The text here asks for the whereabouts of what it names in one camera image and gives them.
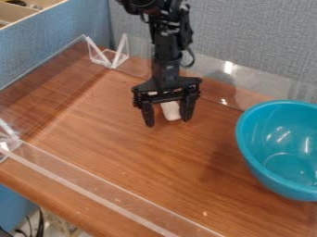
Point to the wooden shelf box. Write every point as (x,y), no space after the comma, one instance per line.
(19,10)

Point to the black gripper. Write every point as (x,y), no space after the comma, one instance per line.
(165,87)

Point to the blue plastic bowl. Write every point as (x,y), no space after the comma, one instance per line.
(276,134)

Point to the clear acrylic back barrier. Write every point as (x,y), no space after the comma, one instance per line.
(231,84)

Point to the clear acrylic corner bracket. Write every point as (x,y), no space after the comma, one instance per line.
(110,59)

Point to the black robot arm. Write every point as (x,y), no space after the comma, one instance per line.
(168,18)

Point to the clear acrylic front barrier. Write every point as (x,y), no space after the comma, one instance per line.
(108,194)

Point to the clear acrylic barrier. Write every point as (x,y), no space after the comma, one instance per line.
(231,84)
(21,59)
(108,194)

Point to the clear acrylic left barrier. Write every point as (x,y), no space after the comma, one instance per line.
(21,59)

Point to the white plush mushroom toy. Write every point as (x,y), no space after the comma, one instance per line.
(170,109)

